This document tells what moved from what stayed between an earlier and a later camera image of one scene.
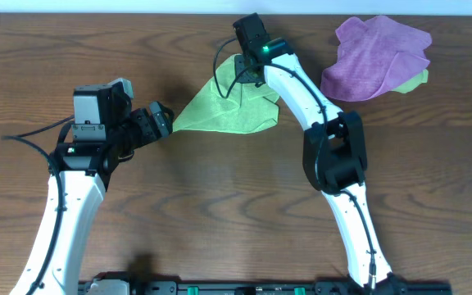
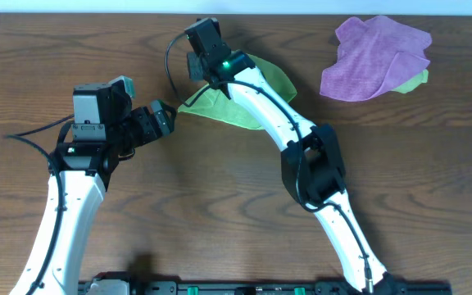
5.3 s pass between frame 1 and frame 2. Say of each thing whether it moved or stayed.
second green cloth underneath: stayed
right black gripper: moved
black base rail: stayed
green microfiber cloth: moved
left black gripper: stayed
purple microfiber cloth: stayed
